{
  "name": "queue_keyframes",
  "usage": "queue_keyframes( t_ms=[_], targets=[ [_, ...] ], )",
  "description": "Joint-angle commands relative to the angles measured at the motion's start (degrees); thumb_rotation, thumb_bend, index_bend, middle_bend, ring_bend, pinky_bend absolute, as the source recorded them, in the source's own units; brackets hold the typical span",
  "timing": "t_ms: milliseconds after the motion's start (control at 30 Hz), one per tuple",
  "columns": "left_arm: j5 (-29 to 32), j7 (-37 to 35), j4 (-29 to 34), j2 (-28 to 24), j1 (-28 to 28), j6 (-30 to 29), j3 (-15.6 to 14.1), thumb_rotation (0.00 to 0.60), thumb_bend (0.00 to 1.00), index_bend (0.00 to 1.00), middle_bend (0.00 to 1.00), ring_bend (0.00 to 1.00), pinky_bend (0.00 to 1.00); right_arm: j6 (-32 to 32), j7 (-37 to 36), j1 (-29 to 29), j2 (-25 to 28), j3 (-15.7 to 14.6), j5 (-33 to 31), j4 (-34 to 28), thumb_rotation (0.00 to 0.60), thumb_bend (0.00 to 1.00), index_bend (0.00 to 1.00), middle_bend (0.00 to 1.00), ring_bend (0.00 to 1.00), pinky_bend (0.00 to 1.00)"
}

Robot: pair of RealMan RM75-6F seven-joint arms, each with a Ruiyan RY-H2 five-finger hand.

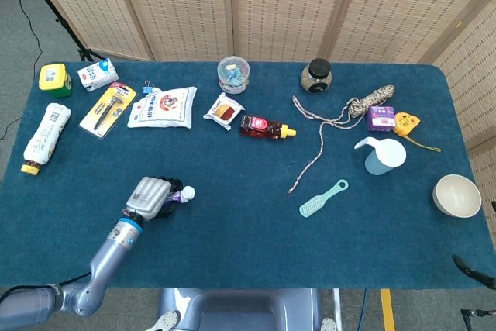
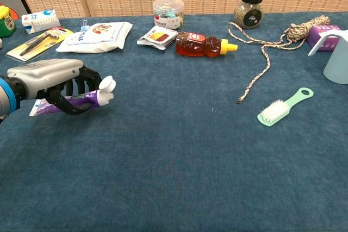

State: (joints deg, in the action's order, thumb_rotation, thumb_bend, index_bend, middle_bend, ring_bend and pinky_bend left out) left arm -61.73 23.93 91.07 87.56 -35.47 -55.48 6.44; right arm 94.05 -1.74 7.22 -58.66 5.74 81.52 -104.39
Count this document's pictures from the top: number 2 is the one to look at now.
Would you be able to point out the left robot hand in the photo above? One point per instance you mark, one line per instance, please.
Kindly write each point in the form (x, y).
(46, 71)

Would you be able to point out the purple toothpaste tube white cap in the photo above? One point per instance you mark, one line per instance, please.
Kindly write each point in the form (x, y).
(107, 97)

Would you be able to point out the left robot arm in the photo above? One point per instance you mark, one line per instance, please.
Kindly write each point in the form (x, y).
(5, 99)

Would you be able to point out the yellow green container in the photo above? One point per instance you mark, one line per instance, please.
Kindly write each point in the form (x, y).
(6, 24)

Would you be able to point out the dark round jar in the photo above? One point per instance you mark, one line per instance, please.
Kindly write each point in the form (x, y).
(248, 14)

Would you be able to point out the razor in yellow blister pack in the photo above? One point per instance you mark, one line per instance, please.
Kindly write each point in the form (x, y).
(38, 43)

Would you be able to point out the white blue milk carton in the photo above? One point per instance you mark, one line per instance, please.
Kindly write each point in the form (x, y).
(40, 21)

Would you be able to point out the blue binder clip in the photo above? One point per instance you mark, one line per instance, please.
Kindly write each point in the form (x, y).
(85, 27)

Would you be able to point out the white printed bag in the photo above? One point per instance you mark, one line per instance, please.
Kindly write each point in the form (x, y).
(98, 37)

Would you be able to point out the white snack packet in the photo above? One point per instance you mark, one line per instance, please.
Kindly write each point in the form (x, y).
(157, 37)

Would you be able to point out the clear plastic jar of clips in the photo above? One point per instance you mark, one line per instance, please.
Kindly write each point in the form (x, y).
(168, 13)

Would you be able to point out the blue table cloth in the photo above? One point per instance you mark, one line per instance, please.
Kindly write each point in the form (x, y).
(163, 161)

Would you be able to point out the honey bear bottle yellow cap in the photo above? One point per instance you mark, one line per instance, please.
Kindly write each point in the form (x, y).
(195, 45)

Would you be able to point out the green scrub brush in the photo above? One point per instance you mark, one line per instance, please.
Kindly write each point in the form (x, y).
(274, 113)

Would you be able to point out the purple box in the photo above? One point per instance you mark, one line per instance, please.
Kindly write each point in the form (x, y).
(320, 32)

